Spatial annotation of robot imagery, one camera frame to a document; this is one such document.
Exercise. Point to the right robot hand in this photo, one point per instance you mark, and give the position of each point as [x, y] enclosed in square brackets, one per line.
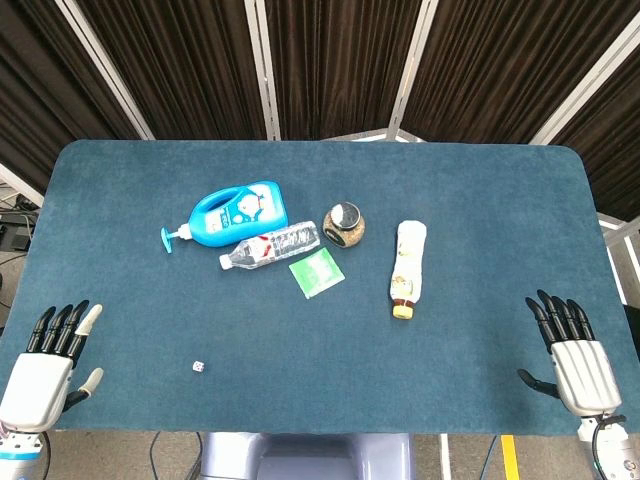
[582, 375]

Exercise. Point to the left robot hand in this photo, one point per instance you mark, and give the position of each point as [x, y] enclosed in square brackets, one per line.
[42, 382]

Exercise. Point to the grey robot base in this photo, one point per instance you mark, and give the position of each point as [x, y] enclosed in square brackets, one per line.
[305, 455]

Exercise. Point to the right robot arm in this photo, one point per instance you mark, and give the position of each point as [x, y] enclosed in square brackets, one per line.
[612, 447]

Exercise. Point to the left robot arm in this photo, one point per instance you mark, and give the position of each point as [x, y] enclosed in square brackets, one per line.
[17, 450]

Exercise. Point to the small white die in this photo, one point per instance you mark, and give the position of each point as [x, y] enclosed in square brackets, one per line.
[199, 366]

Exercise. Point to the black electronics on floor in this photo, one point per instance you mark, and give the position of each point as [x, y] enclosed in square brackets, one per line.
[15, 225]

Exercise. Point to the white yellow-capped drink bottle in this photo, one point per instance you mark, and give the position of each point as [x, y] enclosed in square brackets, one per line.
[407, 265]

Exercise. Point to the blue pump detergent bottle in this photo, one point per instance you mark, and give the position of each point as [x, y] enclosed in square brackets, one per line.
[235, 212]

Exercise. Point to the blue felt table mat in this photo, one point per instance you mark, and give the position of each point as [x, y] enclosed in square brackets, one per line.
[320, 350]

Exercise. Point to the clear plastic water bottle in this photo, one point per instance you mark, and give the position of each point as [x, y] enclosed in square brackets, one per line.
[272, 245]

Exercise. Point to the round glass spice jar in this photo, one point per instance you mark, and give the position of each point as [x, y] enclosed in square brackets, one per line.
[343, 226]

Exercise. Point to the green white sachet packet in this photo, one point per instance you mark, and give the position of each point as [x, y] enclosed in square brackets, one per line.
[316, 272]

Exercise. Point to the dark brown folding screen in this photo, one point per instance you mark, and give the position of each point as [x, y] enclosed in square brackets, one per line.
[340, 65]

